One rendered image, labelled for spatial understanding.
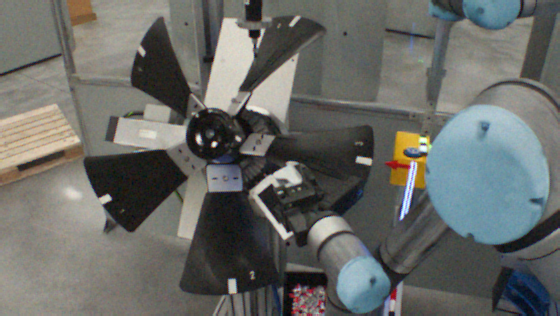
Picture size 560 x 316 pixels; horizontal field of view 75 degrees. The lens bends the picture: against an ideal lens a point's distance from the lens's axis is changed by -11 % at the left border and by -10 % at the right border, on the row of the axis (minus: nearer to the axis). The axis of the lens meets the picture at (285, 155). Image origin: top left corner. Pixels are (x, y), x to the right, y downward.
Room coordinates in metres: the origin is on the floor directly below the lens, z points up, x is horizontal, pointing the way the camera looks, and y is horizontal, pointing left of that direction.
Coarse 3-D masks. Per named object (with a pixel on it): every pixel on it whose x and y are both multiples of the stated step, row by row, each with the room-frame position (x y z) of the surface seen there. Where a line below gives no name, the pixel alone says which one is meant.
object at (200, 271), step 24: (216, 192) 0.72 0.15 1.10; (240, 192) 0.75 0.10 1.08; (216, 216) 0.69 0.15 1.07; (240, 216) 0.71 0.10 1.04; (192, 240) 0.64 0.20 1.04; (216, 240) 0.65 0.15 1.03; (240, 240) 0.67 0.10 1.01; (264, 240) 0.69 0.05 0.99; (192, 264) 0.60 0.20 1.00; (216, 264) 0.61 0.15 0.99; (240, 264) 0.63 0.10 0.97; (264, 264) 0.65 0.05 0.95; (192, 288) 0.57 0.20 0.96; (216, 288) 0.58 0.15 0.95; (240, 288) 0.59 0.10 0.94
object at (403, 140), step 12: (396, 132) 1.07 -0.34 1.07; (396, 144) 1.00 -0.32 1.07; (408, 144) 0.99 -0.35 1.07; (396, 156) 0.93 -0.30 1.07; (408, 156) 0.92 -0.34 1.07; (420, 156) 0.92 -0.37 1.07; (420, 168) 0.90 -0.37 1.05; (396, 180) 0.92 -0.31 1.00; (408, 180) 0.91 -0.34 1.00; (420, 180) 0.90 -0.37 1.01
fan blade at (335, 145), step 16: (352, 128) 0.83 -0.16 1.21; (368, 128) 0.82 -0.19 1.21; (272, 144) 0.79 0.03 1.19; (288, 144) 0.79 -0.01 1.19; (304, 144) 0.78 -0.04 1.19; (320, 144) 0.78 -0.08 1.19; (336, 144) 0.78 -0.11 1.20; (368, 144) 0.77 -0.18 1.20; (272, 160) 0.73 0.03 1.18; (288, 160) 0.73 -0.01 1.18; (304, 160) 0.73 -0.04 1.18; (320, 160) 0.73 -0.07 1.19; (336, 160) 0.73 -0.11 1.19; (352, 160) 0.73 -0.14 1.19; (320, 176) 0.69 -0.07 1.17; (336, 176) 0.69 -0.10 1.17; (368, 176) 0.69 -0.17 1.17
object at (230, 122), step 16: (208, 112) 0.81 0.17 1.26; (224, 112) 0.80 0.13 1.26; (192, 128) 0.80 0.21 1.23; (208, 128) 0.80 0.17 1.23; (224, 128) 0.78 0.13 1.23; (240, 128) 0.81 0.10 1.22; (192, 144) 0.77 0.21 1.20; (208, 144) 0.76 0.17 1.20; (224, 144) 0.76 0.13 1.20; (240, 144) 0.79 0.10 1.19; (208, 160) 0.75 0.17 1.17; (224, 160) 0.77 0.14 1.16; (240, 160) 0.82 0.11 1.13
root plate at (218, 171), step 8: (208, 168) 0.76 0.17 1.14; (216, 168) 0.77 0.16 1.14; (224, 168) 0.78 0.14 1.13; (232, 168) 0.79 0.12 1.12; (208, 176) 0.74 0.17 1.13; (216, 176) 0.76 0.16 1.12; (232, 176) 0.78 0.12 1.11; (240, 176) 0.79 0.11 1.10; (208, 184) 0.73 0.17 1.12; (216, 184) 0.74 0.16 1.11; (224, 184) 0.75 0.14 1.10; (232, 184) 0.76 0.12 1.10; (240, 184) 0.77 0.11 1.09
